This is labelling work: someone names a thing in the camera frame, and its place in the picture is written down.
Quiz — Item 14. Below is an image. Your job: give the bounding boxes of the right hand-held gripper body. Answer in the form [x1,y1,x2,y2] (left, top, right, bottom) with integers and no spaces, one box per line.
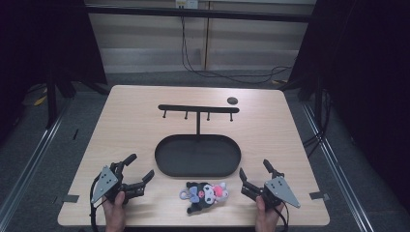
[240,171,302,211]

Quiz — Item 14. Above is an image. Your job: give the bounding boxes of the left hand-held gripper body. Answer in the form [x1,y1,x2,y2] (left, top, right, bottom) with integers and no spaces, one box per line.
[90,160,146,206]

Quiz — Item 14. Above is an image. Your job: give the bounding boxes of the black plush keychain toy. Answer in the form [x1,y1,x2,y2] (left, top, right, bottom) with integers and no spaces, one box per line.
[179,181,230,216]

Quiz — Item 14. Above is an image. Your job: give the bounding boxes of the black hook stand with tray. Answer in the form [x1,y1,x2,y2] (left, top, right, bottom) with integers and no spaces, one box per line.
[154,103,243,179]

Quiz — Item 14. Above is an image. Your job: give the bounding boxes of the person's right hand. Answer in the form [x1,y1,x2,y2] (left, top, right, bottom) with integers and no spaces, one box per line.
[254,195,285,232]

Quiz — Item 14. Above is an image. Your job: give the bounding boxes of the person's left hand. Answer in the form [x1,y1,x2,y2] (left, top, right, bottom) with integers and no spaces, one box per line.
[102,190,128,232]

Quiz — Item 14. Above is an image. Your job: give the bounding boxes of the black curtain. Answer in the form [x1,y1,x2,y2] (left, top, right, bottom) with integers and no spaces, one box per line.
[0,0,108,98]
[283,0,410,207]

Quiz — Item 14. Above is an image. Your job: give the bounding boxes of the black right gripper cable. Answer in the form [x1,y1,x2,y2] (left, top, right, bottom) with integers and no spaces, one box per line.
[273,198,290,232]

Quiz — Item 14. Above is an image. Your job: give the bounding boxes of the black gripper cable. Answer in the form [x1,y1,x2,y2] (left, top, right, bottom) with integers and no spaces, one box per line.
[89,175,107,232]
[273,198,290,232]

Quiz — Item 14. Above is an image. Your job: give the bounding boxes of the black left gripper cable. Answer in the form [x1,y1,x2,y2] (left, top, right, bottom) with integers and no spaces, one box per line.
[89,175,107,232]

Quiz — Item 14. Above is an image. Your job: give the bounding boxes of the black floor cables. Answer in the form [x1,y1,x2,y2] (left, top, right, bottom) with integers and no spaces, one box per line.
[302,89,334,160]

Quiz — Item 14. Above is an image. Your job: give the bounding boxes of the metal floor rail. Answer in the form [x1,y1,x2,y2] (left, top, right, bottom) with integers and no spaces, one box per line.
[0,96,73,224]
[300,101,375,232]

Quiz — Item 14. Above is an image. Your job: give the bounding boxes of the black stand post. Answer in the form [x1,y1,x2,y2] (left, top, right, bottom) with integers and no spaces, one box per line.
[44,72,60,130]

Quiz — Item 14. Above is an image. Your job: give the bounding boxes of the black wall cable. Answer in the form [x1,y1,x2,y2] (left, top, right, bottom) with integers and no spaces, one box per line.
[179,14,294,85]

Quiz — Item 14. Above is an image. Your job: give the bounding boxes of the black horizontal frame bar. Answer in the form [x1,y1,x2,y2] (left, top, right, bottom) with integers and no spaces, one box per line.
[84,4,316,24]

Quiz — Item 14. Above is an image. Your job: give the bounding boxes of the white wall socket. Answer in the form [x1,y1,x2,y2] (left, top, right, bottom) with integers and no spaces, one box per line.
[174,0,199,10]

